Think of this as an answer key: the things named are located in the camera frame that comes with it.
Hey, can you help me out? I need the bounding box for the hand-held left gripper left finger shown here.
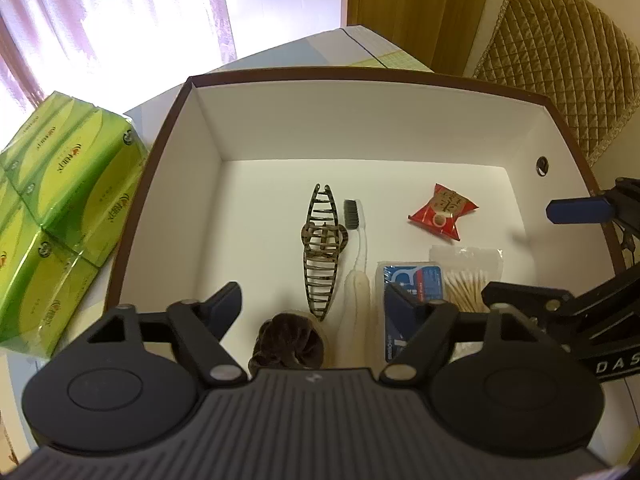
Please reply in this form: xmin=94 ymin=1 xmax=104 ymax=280
xmin=87 ymin=281 xmax=251 ymax=386

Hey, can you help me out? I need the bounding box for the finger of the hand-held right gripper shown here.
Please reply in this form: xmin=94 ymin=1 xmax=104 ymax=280
xmin=546 ymin=176 xmax=640 ymax=241
xmin=481 ymin=262 xmax=640 ymax=318

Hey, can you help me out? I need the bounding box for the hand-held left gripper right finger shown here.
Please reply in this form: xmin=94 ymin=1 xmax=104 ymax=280
xmin=377 ymin=282 xmax=543 ymax=386

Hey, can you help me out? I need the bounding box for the clear blue floss case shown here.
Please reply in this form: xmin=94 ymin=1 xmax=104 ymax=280
xmin=375 ymin=260 xmax=446 ymax=365

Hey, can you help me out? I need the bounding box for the white toothbrush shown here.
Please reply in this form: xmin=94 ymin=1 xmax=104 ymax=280
xmin=334 ymin=199 xmax=373 ymax=368

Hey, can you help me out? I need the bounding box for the clear cotton swab box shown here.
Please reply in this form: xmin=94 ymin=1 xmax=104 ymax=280
xmin=429 ymin=245 xmax=503 ymax=316

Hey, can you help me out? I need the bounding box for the dark brown velvet scrunchie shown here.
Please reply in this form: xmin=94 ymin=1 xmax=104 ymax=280
xmin=248 ymin=311 xmax=328 ymax=373

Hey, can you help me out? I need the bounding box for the red snack packet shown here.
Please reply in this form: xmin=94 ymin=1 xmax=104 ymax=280
xmin=407 ymin=182 xmax=480 ymax=242

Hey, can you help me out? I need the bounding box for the brown patterned hair claw clip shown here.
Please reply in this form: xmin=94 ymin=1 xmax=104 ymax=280
xmin=299 ymin=183 xmax=351 ymax=322

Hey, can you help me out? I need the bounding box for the brown cardboard storage box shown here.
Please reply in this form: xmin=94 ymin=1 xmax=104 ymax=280
xmin=102 ymin=66 xmax=630 ymax=366

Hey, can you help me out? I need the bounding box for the quilted beige chair cover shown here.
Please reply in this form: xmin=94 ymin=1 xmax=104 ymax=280
xmin=472 ymin=0 xmax=640 ymax=168

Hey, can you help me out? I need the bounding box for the green tissue multipack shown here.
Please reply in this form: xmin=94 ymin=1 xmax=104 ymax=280
xmin=0 ymin=91 xmax=151 ymax=359

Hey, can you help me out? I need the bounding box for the wooden door panel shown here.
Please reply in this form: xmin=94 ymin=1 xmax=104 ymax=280
xmin=347 ymin=0 xmax=496 ymax=76

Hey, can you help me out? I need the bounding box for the pink sheer curtain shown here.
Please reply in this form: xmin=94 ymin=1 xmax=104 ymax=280
xmin=0 ymin=0 xmax=238 ymax=111

